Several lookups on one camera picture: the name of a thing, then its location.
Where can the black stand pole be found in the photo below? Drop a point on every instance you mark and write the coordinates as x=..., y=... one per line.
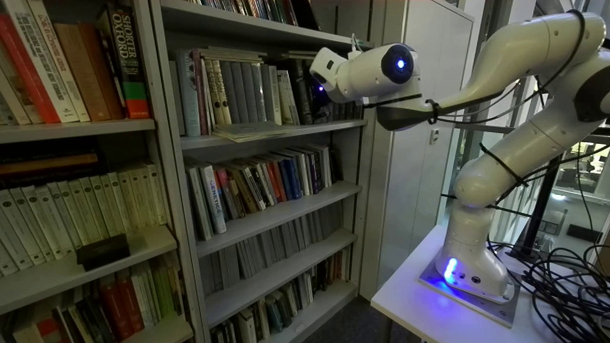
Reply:
x=541, y=202

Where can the red-orange book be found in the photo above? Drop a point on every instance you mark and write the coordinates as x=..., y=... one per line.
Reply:
x=272, y=181

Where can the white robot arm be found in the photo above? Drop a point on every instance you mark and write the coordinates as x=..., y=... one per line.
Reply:
x=541, y=139

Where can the tan hardcover book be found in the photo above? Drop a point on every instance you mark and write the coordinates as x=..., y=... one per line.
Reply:
x=87, y=76

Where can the cream volume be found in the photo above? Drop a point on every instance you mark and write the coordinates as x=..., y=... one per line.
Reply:
x=35, y=221
x=121, y=200
x=15, y=229
x=60, y=212
x=87, y=206
x=154, y=193

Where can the dark red book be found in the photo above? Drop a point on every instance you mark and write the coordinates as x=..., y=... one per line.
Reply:
x=116, y=307
x=133, y=301

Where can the grey Machine Intelligence book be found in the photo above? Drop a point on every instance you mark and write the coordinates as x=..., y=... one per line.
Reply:
x=251, y=95
x=234, y=95
x=243, y=95
x=264, y=95

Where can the pale patterned book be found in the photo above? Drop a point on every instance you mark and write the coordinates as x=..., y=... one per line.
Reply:
x=289, y=97

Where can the teal hardcover book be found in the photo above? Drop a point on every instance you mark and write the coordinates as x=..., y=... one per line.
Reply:
x=190, y=95

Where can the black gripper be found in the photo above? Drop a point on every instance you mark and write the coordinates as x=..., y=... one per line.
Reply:
x=321, y=92

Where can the red hardcover book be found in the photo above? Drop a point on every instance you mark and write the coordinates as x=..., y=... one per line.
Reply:
x=24, y=69

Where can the pale flat book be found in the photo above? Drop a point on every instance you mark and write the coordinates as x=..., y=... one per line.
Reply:
x=249, y=132

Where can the white book red lettering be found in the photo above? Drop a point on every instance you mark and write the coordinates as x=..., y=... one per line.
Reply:
x=64, y=63
x=43, y=63

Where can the thin red book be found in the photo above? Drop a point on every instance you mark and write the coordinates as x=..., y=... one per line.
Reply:
x=199, y=95

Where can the cream Machine Intelligence 8 book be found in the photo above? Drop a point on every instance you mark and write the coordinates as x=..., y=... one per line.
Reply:
x=276, y=95

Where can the grey metal bookcase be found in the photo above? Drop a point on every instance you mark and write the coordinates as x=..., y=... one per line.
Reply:
x=274, y=217
x=64, y=130

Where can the dark flat book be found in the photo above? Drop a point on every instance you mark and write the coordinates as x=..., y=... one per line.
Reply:
x=297, y=55

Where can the grey journal volume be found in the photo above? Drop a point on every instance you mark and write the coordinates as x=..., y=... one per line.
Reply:
x=213, y=275
x=230, y=267
x=245, y=259
x=320, y=229

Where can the brown flat book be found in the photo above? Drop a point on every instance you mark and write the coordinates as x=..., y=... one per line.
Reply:
x=45, y=164

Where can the dark book red-green base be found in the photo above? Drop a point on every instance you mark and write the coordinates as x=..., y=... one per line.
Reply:
x=125, y=57

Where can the thin pale green booklet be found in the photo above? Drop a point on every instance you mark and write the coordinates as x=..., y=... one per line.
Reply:
x=230, y=50
x=236, y=59

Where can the small black box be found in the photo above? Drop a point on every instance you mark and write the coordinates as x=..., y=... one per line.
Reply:
x=102, y=250

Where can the green plastic-covered book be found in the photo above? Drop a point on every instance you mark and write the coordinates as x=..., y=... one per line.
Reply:
x=259, y=95

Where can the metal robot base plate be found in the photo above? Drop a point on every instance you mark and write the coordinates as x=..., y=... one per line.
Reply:
x=483, y=311

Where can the dark blue book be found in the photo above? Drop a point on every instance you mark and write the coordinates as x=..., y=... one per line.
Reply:
x=224, y=332

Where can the brown-orange book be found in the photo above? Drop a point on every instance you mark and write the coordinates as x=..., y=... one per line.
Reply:
x=279, y=179

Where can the white table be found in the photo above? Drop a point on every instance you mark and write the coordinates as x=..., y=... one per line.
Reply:
x=413, y=297

